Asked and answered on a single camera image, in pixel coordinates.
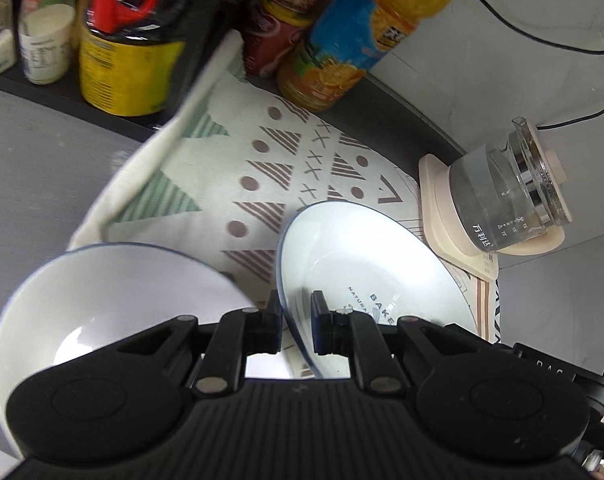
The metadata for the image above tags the white plate Bake print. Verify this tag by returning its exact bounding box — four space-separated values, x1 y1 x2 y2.
276 202 477 378

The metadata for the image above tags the white plate Sweet print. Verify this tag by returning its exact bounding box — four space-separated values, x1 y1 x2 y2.
0 243 253 452

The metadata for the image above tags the patterned white table cloth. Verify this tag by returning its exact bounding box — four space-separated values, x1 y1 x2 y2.
66 29 504 380

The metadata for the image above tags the glass kettle cream base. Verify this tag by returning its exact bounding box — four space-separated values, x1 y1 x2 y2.
419 117 572 281

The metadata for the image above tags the black metal shelf rack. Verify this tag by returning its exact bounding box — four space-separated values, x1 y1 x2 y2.
0 0 252 142

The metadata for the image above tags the orange juice bottle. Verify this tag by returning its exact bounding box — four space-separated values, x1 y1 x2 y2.
277 0 451 113

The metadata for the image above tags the red cola can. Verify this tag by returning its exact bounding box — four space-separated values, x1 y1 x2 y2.
242 0 323 78

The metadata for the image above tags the white powder glass jar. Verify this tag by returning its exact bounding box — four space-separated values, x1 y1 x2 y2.
18 0 76 84

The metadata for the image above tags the black power cable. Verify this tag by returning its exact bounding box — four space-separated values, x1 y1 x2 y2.
461 0 604 131

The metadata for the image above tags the soy sauce jug red handle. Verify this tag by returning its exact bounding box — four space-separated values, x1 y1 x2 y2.
80 0 193 117

